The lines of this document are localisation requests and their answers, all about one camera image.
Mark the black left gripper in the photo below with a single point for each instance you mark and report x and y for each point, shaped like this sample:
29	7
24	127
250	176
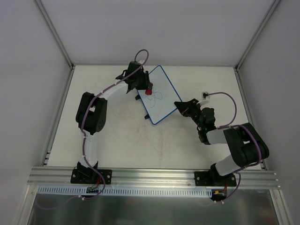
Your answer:
145	79

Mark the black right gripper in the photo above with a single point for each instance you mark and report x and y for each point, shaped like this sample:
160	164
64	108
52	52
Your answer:
191	110

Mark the red bone-shaped eraser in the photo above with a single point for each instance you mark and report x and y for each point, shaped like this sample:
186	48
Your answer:
148	92

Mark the blue framed whiteboard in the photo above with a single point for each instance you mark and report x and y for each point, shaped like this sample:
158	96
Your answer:
160	104

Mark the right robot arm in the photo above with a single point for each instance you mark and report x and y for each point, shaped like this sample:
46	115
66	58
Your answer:
245	145

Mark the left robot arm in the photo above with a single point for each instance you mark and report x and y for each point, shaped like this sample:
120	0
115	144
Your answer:
91	116

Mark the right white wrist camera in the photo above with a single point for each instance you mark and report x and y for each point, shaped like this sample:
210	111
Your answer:
205	98

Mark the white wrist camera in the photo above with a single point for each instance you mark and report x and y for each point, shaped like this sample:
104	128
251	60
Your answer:
205	98
142	64

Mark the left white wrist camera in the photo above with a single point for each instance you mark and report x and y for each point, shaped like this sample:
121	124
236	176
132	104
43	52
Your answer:
142	64

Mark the right aluminium frame post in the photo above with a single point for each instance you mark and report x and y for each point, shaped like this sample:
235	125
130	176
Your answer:
271	10

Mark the aluminium frame post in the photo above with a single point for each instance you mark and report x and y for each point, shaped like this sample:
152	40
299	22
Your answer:
41	8
271	10

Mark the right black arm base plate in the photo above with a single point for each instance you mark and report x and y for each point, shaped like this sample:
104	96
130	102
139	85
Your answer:
205	178

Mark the white slotted cable duct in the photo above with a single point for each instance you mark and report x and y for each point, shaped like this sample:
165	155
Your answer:
126	191

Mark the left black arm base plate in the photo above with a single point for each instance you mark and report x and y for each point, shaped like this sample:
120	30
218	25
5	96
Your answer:
78	177

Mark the left aluminium frame post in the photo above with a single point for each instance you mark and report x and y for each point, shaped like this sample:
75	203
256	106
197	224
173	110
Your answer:
41	8

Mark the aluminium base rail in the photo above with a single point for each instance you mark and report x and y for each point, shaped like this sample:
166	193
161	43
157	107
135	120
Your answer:
157	178

